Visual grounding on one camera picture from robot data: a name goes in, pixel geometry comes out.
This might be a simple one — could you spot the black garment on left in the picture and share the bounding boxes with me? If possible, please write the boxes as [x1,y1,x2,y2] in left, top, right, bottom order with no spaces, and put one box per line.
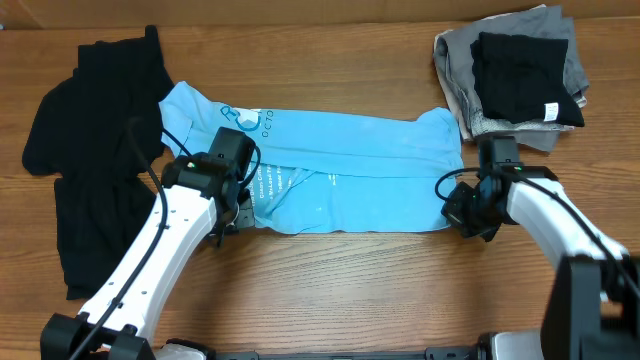
[22,25,174,300]

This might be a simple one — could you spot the light blue printed t-shirt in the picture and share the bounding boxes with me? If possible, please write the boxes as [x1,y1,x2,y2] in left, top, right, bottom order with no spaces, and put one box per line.
[159,82,463,234]

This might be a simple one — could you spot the folded grey garment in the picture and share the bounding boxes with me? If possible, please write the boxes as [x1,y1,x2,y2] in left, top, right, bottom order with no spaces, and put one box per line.
[432,5,590,154]

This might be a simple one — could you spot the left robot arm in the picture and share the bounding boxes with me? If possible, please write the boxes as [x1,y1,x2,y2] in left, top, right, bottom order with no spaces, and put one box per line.
[40,128,261,360]

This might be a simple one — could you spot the folded black garment with tag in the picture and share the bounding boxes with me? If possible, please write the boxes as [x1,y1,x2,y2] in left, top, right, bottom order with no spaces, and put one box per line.
[470,32,584,127]

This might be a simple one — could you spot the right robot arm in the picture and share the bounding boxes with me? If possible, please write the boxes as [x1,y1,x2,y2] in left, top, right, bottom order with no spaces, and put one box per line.
[425,136,639,360]

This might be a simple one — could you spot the folded beige garment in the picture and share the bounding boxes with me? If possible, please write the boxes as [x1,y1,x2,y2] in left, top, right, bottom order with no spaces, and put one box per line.
[432,4,587,143]

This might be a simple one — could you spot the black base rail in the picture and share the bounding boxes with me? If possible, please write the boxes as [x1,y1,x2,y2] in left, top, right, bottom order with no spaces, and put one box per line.
[206,346,486,360]

